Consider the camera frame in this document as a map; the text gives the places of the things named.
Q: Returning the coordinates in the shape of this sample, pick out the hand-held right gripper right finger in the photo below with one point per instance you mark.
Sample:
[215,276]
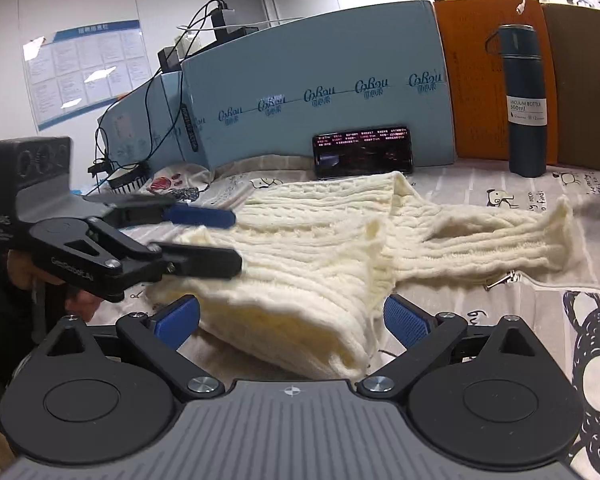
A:
[405,322]

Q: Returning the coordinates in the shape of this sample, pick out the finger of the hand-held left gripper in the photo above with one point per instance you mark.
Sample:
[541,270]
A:
[200,216]
[205,262]

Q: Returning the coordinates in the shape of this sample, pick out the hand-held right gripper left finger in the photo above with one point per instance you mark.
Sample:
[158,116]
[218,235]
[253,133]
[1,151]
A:
[177,319]

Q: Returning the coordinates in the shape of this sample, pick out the cream knit sweater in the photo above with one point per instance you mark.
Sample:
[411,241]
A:
[300,260]

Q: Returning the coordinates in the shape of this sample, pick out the person's left hand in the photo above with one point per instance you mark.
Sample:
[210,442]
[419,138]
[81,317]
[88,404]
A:
[80,305]

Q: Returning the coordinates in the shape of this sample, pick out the paw print cloth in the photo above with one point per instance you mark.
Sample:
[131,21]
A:
[180,186]

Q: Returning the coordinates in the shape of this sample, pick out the black ribbed object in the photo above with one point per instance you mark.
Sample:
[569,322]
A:
[126,179]

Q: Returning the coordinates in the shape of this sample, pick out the metal zipper pull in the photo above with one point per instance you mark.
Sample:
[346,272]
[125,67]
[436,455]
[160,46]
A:
[500,280]

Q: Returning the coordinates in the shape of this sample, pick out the printed cartoon blanket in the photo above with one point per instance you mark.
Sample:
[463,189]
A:
[555,320]

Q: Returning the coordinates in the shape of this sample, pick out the black power adapter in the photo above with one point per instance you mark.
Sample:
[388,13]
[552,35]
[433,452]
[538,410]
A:
[170,59]

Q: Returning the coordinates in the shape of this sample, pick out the black smartphone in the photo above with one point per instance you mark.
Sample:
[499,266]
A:
[365,152]

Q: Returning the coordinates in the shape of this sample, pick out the black charger block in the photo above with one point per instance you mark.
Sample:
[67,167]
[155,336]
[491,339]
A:
[224,22]

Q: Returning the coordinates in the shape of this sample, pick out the light blue foam board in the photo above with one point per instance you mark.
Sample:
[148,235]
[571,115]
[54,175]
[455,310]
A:
[330,60]

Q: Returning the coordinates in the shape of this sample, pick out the dark blue vacuum bottle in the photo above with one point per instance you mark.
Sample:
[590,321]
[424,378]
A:
[527,135]

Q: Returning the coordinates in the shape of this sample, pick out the orange foam board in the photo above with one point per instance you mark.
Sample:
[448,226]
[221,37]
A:
[472,85]

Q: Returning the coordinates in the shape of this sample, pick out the brown foam board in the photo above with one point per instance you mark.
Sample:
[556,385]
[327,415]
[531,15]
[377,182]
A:
[585,85]

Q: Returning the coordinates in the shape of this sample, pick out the wall notice board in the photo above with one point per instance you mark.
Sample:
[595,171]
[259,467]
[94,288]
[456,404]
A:
[80,70]

